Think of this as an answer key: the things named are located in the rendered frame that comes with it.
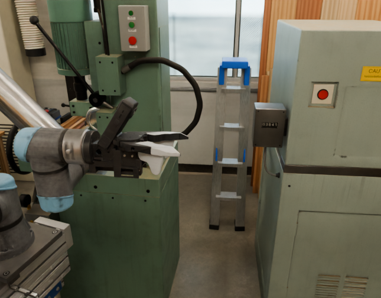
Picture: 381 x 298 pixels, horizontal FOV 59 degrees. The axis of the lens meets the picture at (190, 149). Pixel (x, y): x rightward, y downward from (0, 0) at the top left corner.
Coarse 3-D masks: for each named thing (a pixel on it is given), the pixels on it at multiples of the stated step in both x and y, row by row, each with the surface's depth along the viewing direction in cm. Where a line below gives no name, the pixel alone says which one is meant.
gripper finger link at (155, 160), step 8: (144, 144) 65; (152, 144) 65; (160, 144) 65; (152, 152) 64; (160, 152) 63; (168, 152) 63; (176, 152) 63; (144, 160) 67; (152, 160) 65; (160, 160) 64; (152, 168) 66; (160, 168) 65
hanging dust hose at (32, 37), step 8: (16, 0) 255; (24, 0) 254; (32, 0) 258; (16, 8) 259; (24, 8) 255; (32, 8) 258; (24, 16) 257; (24, 24) 261; (40, 24) 268; (24, 32) 262; (32, 32) 263; (40, 32) 268; (24, 40) 267; (32, 40) 266; (40, 40) 269; (32, 48) 267; (40, 48) 270; (32, 56) 269
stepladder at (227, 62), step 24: (216, 96) 217; (240, 96) 215; (216, 120) 221; (240, 120) 219; (216, 144) 225; (240, 144) 223; (216, 168) 229; (240, 168) 227; (216, 192) 234; (240, 192) 232; (216, 216) 239; (240, 216) 237
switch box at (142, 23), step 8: (120, 8) 123; (128, 8) 123; (136, 8) 122; (144, 8) 122; (120, 16) 124; (128, 16) 124; (136, 16) 123; (144, 16) 123; (120, 24) 126; (128, 24) 125; (136, 24) 125; (144, 24) 124; (120, 32) 127; (128, 32) 126; (136, 32) 126; (144, 32) 125; (136, 40) 127; (144, 40) 127; (128, 48) 129; (136, 48) 128; (144, 48) 128
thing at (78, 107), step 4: (72, 100) 158; (76, 100) 158; (84, 100) 158; (88, 100) 158; (72, 104) 157; (76, 104) 156; (80, 104) 156; (84, 104) 156; (88, 104) 155; (72, 108) 158; (76, 108) 157; (80, 108) 157; (84, 108) 157; (88, 108) 156; (72, 112) 158; (76, 112) 158; (80, 112) 158; (84, 112) 157; (84, 116) 161
